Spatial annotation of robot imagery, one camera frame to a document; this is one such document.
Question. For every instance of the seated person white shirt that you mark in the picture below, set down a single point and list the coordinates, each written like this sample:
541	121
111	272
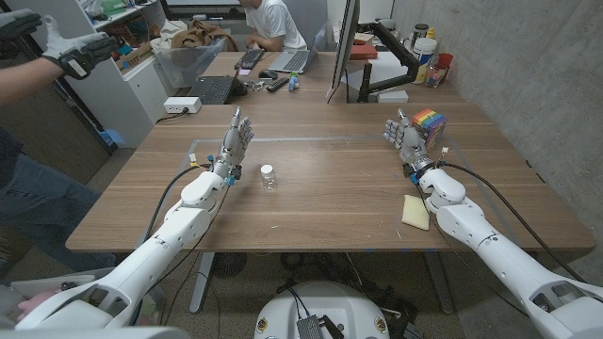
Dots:
275	21

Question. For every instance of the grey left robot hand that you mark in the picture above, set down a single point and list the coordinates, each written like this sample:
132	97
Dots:
233	141

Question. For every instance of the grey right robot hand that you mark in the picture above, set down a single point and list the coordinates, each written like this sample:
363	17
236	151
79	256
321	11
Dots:
412	143

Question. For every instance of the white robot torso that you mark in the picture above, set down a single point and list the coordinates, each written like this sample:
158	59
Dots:
330	306

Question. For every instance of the computer monitor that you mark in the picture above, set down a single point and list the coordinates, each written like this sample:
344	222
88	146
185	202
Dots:
346	42

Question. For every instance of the white power strip box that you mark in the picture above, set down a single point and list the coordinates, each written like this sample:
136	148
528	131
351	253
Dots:
182	104

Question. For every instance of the black computer mouse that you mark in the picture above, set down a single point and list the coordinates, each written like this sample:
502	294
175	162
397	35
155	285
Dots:
267	74

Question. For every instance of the silver laptop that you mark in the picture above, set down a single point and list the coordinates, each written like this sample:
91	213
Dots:
294	61

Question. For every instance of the bare operator forearm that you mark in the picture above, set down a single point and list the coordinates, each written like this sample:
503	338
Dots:
28	77

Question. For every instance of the white flat box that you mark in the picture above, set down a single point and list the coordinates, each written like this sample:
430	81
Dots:
392	96

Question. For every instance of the yellow bottle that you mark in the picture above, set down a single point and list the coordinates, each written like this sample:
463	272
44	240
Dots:
430	33

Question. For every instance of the small blue figurine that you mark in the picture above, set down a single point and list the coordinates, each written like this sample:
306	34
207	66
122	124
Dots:
293	83

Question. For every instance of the black laptop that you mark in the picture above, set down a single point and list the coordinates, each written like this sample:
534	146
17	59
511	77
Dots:
214	89

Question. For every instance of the white plastic tub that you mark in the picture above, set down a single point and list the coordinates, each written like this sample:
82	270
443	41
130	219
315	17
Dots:
425	49

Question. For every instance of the black remote control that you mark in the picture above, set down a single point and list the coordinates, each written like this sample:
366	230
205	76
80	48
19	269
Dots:
277	85

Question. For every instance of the white cloth bag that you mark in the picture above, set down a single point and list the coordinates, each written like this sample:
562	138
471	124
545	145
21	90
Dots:
162	35

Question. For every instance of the pink sticky note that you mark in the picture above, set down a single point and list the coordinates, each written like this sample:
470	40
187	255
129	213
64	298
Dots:
244	72

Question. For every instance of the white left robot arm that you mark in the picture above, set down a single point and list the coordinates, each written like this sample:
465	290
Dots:
179	226

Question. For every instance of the operator in blue jeans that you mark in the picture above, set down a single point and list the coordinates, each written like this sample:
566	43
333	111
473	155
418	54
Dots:
37	202

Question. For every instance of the brown jacket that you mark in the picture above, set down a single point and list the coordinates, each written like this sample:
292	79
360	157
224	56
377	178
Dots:
202	35

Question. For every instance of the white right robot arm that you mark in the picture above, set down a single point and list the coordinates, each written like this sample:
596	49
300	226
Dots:
471	226

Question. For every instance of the black keyboard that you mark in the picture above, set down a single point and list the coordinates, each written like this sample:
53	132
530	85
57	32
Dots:
249	59

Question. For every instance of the large clear plastic bin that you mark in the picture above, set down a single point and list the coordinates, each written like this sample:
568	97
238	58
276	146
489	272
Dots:
188	63

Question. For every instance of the black floor fan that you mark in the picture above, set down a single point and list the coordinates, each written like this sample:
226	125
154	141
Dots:
229	264

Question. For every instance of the blue floor object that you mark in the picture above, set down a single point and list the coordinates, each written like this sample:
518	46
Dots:
112	137

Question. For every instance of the clear bottle white cap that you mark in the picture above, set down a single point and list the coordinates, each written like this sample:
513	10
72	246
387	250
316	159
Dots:
268	179

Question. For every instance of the white cabinet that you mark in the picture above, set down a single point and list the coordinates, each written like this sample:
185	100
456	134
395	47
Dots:
122	99

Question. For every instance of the grey black teleoperation glove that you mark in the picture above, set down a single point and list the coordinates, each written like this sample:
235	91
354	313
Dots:
80	49
19	24

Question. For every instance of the black lid jar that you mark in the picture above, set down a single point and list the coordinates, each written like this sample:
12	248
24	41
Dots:
419	33

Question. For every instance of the rainbow striped box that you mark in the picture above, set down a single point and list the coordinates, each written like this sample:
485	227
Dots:
433	124

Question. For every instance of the grey table leg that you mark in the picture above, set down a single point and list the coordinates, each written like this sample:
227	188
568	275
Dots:
202	282
438	282

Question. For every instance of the clear floor storage bin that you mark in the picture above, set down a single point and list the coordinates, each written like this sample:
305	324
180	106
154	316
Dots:
153	306

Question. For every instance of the black finned module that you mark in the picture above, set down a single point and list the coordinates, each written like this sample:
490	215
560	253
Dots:
309	328

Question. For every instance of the cardboard box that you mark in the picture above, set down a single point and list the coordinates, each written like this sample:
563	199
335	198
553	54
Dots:
134	56

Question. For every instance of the red flat box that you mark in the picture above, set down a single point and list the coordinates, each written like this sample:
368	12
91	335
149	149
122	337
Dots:
363	52

